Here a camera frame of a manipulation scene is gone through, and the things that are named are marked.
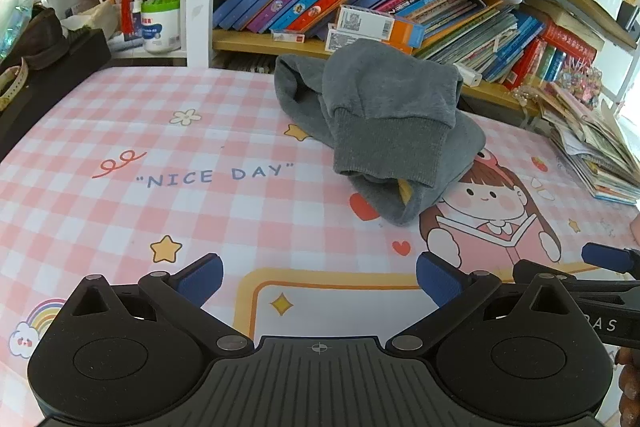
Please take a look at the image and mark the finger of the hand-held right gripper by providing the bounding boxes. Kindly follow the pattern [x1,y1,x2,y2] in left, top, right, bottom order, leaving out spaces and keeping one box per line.
[512,259,640,304]
[582,243,640,275]

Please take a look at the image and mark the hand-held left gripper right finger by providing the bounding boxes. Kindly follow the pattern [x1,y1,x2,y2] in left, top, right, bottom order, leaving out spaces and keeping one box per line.
[387,251,581,355]

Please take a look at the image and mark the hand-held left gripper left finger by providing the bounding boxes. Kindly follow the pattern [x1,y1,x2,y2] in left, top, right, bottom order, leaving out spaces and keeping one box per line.
[64,253,255,357]

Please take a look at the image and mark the grey pants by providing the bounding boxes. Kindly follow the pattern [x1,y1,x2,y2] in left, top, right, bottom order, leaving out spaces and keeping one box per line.
[274,38,487,228]

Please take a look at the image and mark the person's right hand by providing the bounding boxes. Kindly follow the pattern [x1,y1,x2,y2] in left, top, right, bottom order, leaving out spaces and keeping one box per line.
[617,347,640,427]

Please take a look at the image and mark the stack of papers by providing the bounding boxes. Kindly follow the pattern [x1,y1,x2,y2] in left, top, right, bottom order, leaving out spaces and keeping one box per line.
[537,82,640,206]

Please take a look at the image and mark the pink checked table mat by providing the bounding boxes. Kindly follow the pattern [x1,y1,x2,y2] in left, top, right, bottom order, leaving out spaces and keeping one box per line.
[0,66,640,388]

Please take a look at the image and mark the sparkly bead ornament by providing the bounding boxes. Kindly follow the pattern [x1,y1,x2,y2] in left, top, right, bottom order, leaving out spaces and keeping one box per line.
[510,62,603,108]

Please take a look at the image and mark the white charger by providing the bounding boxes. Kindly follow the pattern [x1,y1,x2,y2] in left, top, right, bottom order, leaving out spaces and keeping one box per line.
[452,63,483,86]

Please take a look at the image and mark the row of thin books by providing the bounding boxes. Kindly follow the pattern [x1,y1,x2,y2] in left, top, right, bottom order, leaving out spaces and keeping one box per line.
[220,54,281,75]

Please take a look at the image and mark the wooden shelf board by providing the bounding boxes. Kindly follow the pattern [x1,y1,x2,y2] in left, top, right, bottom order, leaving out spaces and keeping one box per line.
[211,27,541,112]

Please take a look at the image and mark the white tub green lid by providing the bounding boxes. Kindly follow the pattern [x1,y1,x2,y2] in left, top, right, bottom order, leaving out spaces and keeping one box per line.
[141,0,182,55]

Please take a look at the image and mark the white carton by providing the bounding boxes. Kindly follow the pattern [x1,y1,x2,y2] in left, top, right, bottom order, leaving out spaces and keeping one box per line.
[177,0,189,52]

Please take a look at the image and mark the beige wristwatch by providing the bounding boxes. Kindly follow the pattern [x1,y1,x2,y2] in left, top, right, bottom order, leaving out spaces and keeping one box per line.
[0,62,30,110]

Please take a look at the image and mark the cream cloth bag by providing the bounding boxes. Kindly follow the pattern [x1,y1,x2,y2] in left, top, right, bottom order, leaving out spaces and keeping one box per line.
[60,2,118,40]

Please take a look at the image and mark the clear plastic bag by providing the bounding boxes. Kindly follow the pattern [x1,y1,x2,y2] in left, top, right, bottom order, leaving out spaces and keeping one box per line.
[0,0,36,58]

